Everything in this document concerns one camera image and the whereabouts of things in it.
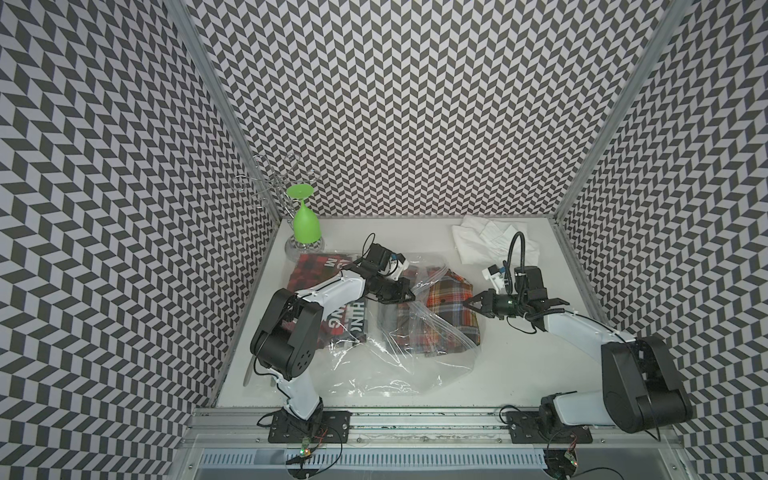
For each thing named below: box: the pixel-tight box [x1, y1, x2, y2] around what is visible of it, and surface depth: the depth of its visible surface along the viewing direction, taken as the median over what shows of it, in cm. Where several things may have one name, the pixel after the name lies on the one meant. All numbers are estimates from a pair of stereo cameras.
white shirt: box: [452, 215, 540, 266], surface depth 112 cm
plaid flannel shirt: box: [392, 267, 480, 356], surface depth 85 cm
